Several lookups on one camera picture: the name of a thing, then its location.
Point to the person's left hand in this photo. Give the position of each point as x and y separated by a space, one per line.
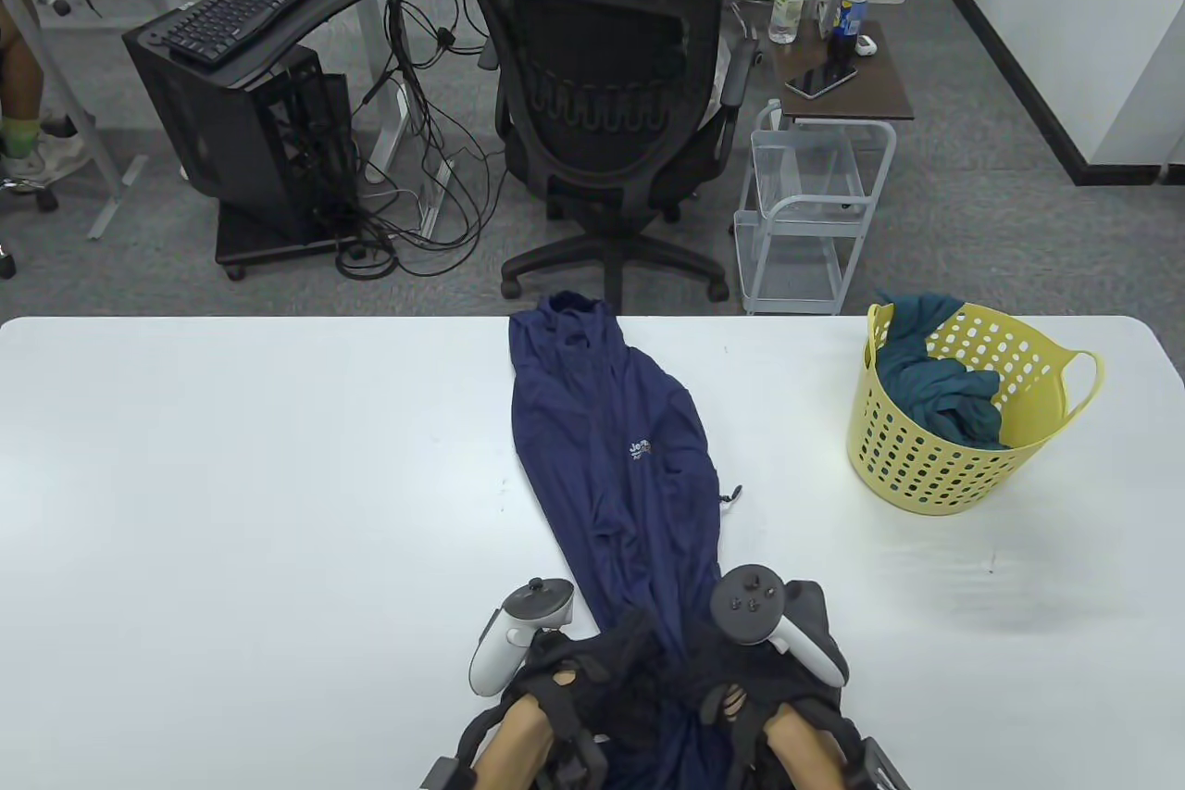
611 670

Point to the person's right hand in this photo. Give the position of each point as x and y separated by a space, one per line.
722 674

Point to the navy blue clothes jacket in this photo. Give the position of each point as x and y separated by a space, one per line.
611 475

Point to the teal zipper clothes jacket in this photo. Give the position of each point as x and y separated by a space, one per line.
935 382

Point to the person's right forearm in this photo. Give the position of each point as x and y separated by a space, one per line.
805 748

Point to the person's left forearm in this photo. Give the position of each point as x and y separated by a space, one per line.
514 748

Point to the grey right hand controller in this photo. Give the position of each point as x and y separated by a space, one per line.
750 605

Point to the yellow perforated plastic basket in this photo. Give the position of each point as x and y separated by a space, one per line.
935 475

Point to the black mesh office chair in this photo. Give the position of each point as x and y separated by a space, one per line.
602 179

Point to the black rolling computer platform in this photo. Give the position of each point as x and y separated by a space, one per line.
250 239

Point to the black smartphone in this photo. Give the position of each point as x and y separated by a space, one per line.
819 81

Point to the brown side table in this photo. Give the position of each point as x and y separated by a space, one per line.
879 81

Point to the blue cap soda bottle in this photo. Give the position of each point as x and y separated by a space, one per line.
847 17

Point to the black computer tower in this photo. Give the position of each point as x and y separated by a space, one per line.
204 123

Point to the chrome chair base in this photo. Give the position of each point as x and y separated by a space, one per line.
37 199

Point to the black keyboard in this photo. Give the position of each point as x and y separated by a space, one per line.
245 7

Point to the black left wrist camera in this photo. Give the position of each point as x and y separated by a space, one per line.
569 753

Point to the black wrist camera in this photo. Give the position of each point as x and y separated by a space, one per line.
569 753
875 767

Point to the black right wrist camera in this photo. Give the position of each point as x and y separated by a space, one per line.
875 767

